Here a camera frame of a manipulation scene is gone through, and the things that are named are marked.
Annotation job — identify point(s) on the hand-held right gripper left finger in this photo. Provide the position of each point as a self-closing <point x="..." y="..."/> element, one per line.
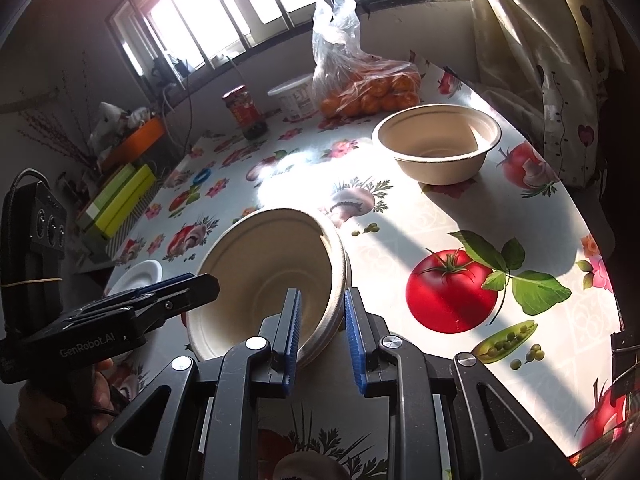
<point x="292" y="340"/>

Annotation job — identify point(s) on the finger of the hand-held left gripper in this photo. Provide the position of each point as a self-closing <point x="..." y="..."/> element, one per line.
<point x="200" y="290"/>
<point x="165" y="285"/>

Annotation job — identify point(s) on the white plastic tub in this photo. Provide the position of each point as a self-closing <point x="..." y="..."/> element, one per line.
<point x="295" y="100"/>

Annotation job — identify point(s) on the black power adapter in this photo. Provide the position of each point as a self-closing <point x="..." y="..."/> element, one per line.
<point x="162" y="67"/>

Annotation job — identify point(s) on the dark sauce jar red label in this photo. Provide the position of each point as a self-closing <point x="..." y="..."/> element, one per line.
<point x="245" y="110"/>

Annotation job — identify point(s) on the vegetable print tablecloth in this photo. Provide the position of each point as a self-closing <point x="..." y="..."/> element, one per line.
<point x="400" y="240"/>

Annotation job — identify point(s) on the lime green box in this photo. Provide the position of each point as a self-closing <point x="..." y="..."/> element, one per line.
<point x="125" y="205"/>

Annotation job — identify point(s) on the white foam plate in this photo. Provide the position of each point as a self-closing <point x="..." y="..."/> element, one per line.
<point x="142" y="275"/>

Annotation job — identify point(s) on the clear plastic bag of oranges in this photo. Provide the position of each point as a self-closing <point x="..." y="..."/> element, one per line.
<point x="370" y="95"/>

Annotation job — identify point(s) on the small beige paper bowl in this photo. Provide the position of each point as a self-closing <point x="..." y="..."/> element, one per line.
<point x="440" y="165"/>

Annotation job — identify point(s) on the striped cardboard box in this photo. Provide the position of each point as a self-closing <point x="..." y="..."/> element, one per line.
<point x="122" y="245"/>

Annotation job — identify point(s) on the barred window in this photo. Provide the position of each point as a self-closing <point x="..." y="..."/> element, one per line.
<point x="225" y="5"/>

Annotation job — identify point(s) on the dried twig bouquet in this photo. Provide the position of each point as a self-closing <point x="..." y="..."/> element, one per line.
<point x="65" y="145"/>

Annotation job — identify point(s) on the person's left hand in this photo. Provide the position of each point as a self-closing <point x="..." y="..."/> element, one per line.
<point x="50" y="410"/>

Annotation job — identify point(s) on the black binder clip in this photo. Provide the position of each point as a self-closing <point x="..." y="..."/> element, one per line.
<point x="622" y="355"/>

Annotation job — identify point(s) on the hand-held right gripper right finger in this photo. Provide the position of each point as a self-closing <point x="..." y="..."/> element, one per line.
<point x="356" y="340"/>

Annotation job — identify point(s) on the pale green flat box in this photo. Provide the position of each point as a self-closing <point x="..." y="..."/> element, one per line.
<point x="112" y="180"/>

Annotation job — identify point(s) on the orange plastic tray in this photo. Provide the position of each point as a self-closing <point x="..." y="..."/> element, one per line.
<point x="140" y="140"/>

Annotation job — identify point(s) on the cream patterned curtain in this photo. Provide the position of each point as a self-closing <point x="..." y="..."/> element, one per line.
<point x="550" y="60"/>

